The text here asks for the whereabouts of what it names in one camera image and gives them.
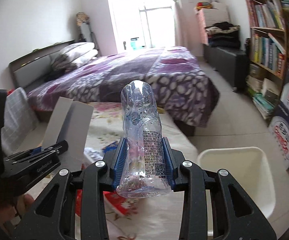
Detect red snack wrapper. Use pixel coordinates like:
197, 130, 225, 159
74, 189, 138, 217

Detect person left hand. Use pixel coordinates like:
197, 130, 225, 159
0, 194, 34, 228

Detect white plastic trash bin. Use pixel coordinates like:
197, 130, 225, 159
197, 146, 277, 238

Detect grey checked cloth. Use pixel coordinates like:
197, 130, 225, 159
1, 87, 39, 156

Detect crushed clear plastic bottle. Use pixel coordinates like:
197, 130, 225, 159
116, 80, 171, 198

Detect teal basket at window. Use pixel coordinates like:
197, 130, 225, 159
130, 37, 139, 50

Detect dark bed headboard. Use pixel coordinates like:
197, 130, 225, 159
8, 40, 74, 93

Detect black low bench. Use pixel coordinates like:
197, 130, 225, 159
203, 44, 249, 92

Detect black coat stand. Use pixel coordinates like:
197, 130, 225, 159
76, 12, 100, 51

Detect blue card package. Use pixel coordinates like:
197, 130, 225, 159
84, 141, 118, 163

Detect purple patterned bed blanket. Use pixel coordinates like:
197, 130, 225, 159
28, 47, 220, 127

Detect wooden bookshelf with books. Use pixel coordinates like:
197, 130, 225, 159
245, 0, 289, 123

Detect pink white drawer cabinet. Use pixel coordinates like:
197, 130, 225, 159
195, 2, 230, 45

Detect white paper tissue box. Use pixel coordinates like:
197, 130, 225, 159
42, 97, 93, 174

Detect floral cream sheet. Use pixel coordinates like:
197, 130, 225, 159
83, 102, 198, 239

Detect stacked purple white pillows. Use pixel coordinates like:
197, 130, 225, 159
51, 42, 98, 71

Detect pile of dark clothes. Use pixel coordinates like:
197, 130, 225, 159
204, 21, 241, 49

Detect blue water carton lower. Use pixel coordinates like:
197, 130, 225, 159
268, 103, 289, 170

